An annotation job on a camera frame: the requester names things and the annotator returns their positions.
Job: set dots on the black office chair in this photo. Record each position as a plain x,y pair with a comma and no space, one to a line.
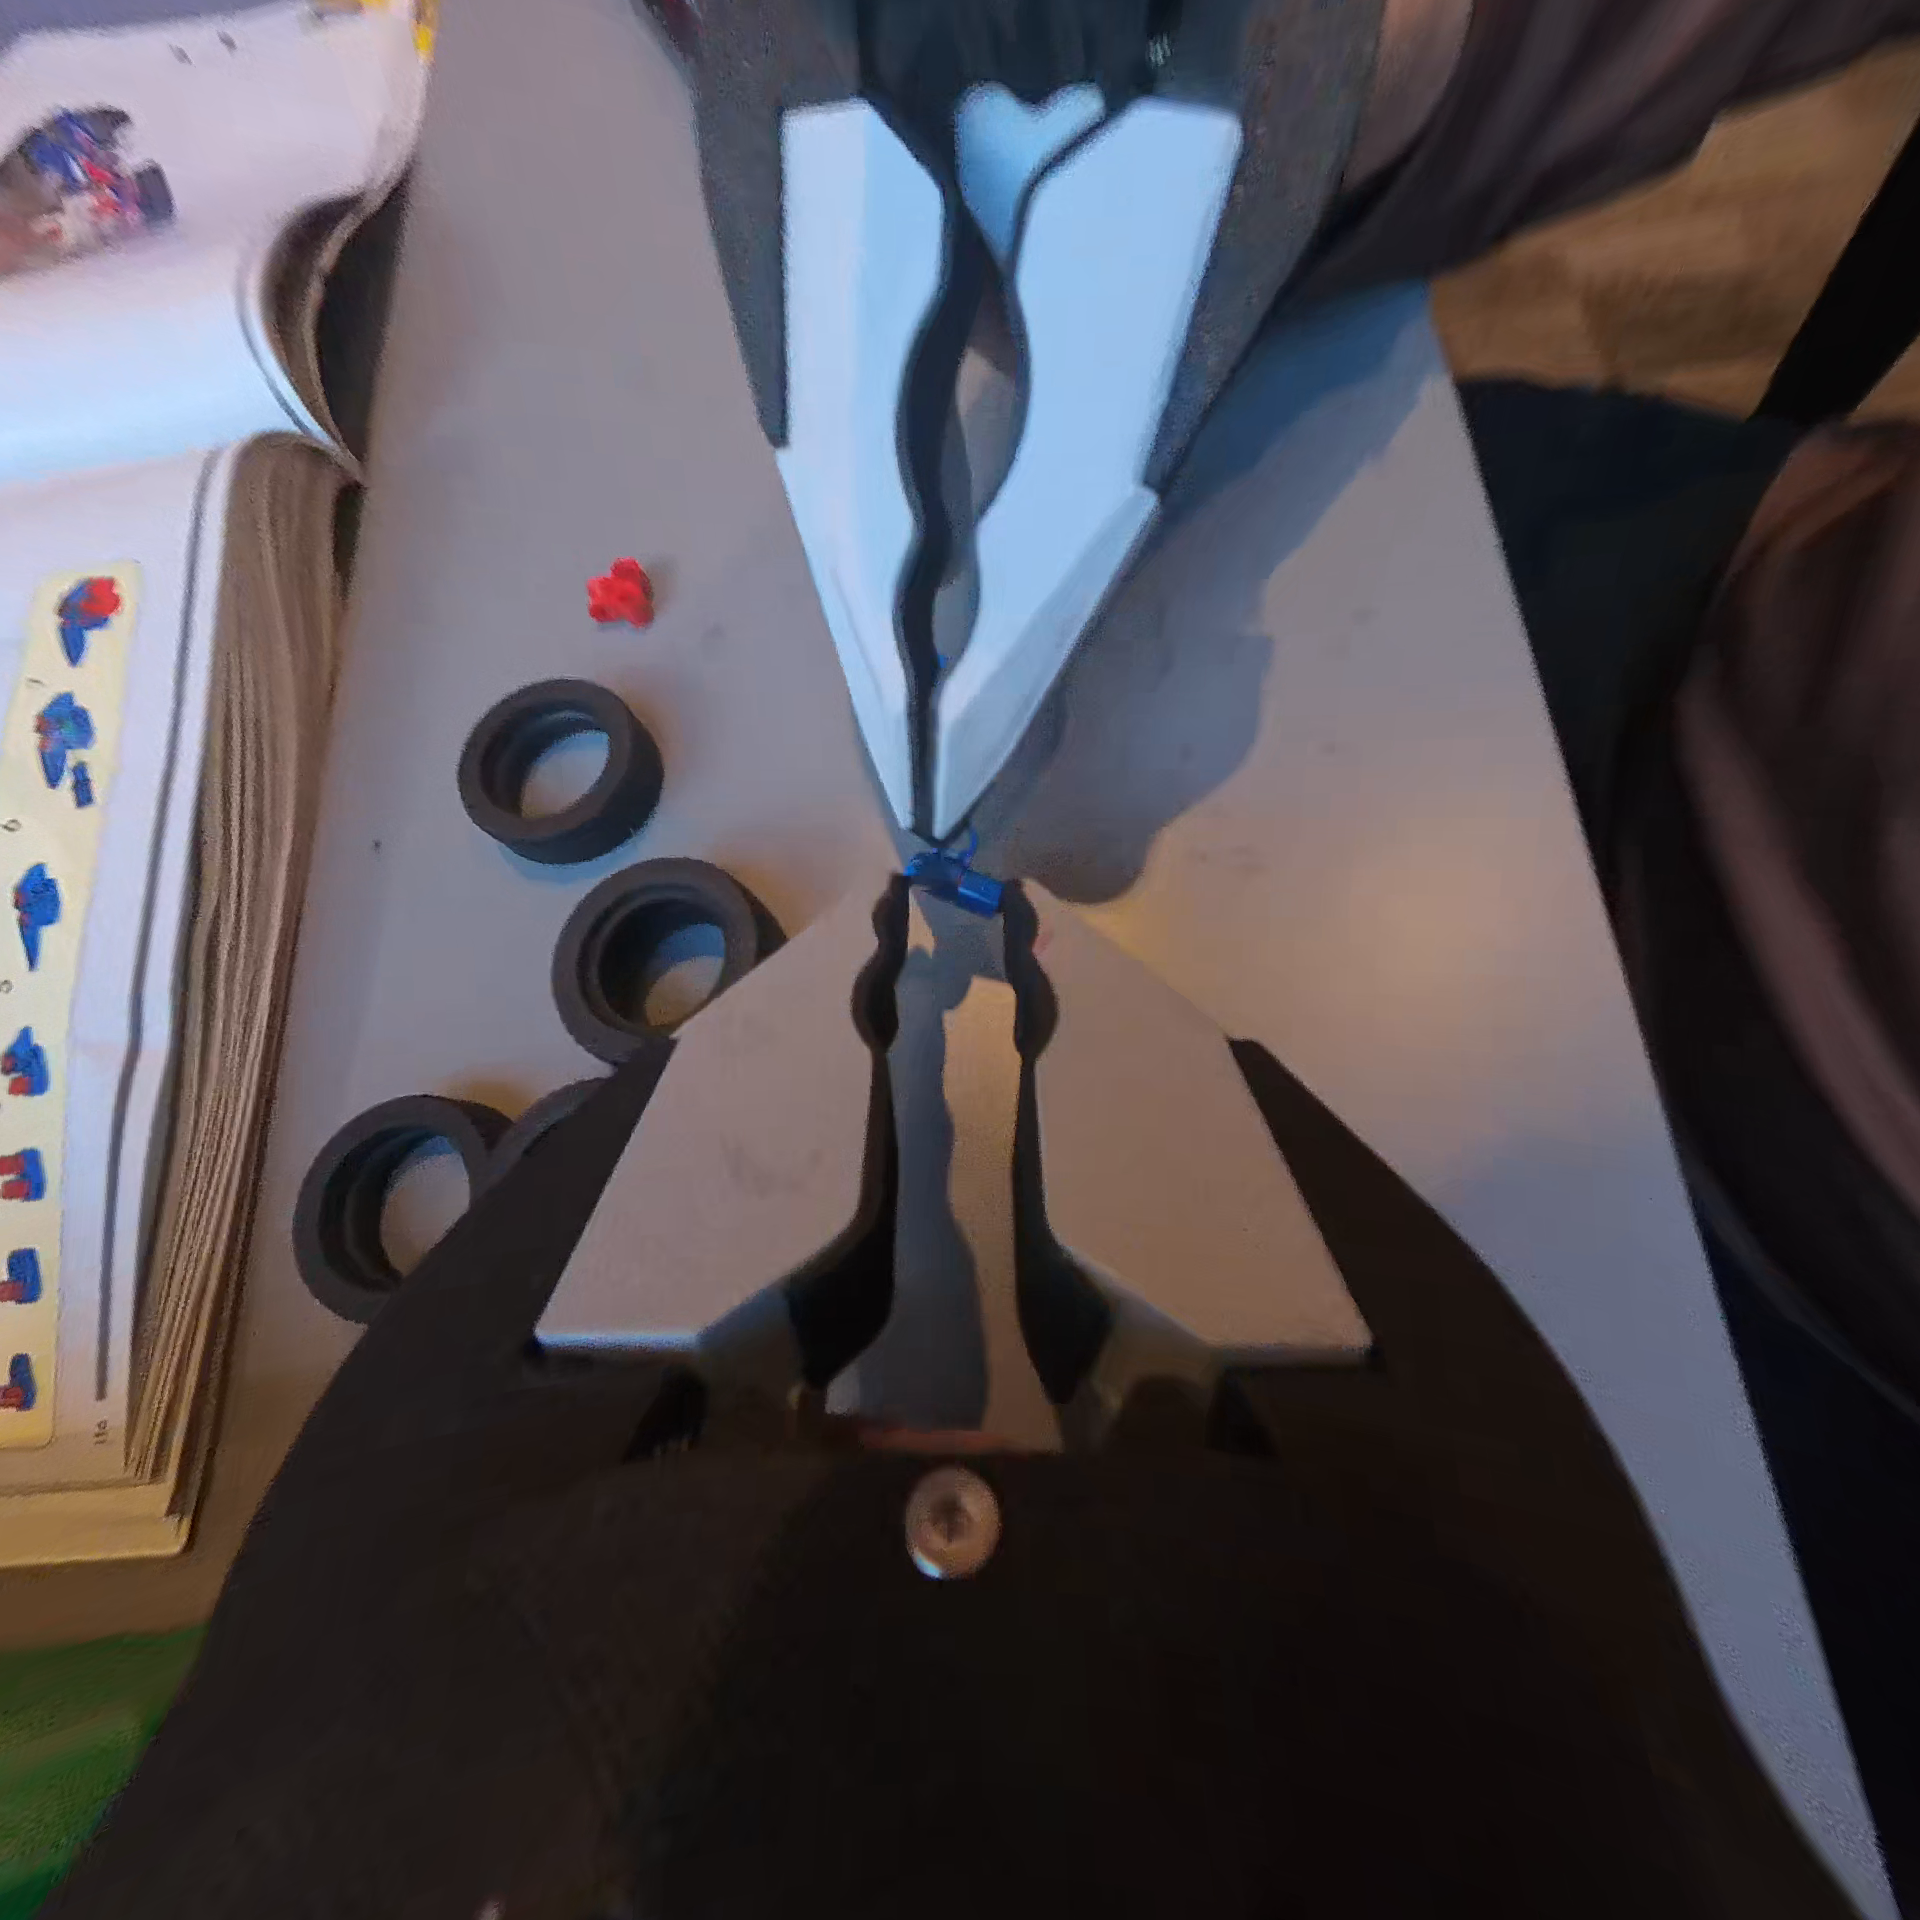
1846,271

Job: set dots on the black toy tire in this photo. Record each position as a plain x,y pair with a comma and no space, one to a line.
322,1230
578,974
534,1118
488,796

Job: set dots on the open instruction booklet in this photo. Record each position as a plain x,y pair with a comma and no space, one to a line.
149,301

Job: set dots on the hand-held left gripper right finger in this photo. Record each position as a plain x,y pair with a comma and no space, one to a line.
1184,1202

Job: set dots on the green plastic bin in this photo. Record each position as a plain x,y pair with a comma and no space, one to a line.
77,1724

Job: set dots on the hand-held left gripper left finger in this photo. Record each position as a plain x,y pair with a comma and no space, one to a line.
720,1186

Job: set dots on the person's black trousers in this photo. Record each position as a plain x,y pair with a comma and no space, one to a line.
1590,599

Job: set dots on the red toy connector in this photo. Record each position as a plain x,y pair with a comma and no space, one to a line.
621,594

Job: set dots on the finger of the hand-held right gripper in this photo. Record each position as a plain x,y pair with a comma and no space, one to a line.
849,331
1110,331

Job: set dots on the grey desk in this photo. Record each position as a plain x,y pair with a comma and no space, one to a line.
1350,750

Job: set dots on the blue toy connector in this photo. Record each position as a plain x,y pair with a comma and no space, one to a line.
968,898

